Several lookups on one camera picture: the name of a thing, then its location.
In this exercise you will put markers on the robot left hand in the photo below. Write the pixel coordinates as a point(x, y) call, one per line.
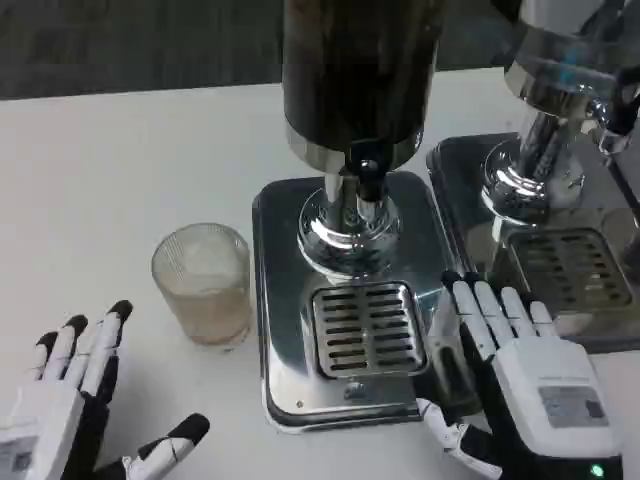
point(47, 415)

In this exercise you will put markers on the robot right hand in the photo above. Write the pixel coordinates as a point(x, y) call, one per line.
point(545, 390)

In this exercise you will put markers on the steel drip tray with grid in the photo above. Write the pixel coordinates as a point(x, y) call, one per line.
point(345, 310)
point(540, 240)

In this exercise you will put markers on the clear ribbed glass cup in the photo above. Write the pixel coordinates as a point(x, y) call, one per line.
point(202, 286)

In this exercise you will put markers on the clear drink dispenser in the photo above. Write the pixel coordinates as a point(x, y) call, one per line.
point(565, 100)

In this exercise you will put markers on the dark drink dispenser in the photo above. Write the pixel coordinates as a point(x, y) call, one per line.
point(356, 125)

